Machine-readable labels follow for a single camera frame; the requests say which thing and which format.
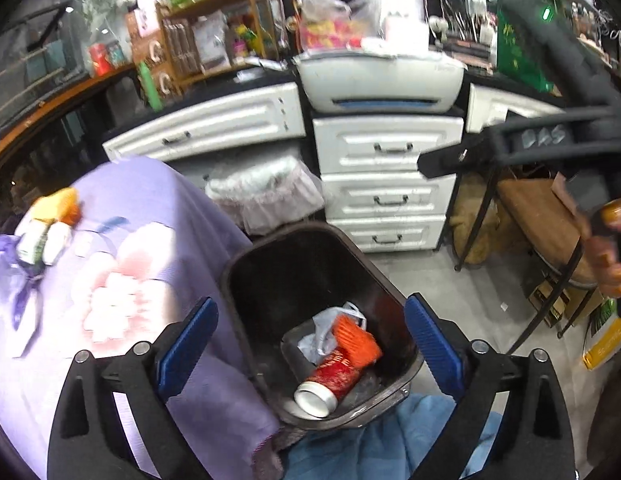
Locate white bottom middle drawer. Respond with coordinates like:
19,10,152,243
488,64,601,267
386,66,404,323
329,214,446,252

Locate purple floral tablecloth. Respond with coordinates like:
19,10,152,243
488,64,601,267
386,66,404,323
0,157,282,479

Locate white printer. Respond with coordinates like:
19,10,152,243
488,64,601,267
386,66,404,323
294,50,466,114

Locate dark brown trash bin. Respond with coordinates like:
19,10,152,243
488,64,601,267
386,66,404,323
219,221,425,432

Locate white right drawer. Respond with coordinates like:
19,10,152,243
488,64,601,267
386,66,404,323
465,84,561,133

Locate wooden shelf rack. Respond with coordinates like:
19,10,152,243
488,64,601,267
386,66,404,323
155,0,280,92

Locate white lace covered stool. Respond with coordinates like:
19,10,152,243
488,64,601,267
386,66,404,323
204,154,325,235

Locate white drawer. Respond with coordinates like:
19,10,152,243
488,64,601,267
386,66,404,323
465,84,561,133
329,214,446,252
313,115,463,174
103,82,306,162
321,171,456,220

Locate grey plastic bag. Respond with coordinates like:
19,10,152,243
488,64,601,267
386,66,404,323
297,301,367,365

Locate white orange bottle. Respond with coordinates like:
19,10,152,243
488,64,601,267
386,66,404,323
14,188,82,266

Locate red tin can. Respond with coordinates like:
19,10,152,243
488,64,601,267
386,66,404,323
88,44,113,77

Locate white top left drawer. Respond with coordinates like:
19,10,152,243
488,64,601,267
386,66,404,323
103,82,306,162

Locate white upper middle drawer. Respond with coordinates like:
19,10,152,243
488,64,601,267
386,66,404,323
313,115,463,174

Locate green bottle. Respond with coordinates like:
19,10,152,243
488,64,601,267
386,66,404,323
138,62,163,112

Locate white centre middle drawer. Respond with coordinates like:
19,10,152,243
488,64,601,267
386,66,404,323
321,171,456,220

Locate yellow green bag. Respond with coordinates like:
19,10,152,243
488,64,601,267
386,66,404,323
582,298,621,370

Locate bag of colourful snacks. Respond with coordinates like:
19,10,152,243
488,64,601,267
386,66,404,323
300,0,381,51

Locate green shopping bag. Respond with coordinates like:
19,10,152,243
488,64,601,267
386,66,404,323
497,0,553,93

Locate wooden curved counter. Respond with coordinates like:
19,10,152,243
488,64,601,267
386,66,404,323
0,63,136,167

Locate orange foam net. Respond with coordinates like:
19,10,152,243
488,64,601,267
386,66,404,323
332,314,382,370

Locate black chair brown cushion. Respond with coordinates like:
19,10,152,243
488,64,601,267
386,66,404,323
448,169,605,352

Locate brown boxes with hooks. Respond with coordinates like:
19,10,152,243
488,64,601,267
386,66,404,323
126,9,181,100

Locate blue cloth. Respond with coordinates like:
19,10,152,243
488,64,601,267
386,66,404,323
282,391,502,480

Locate right hand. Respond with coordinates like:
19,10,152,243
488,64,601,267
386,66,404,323
577,198,621,299

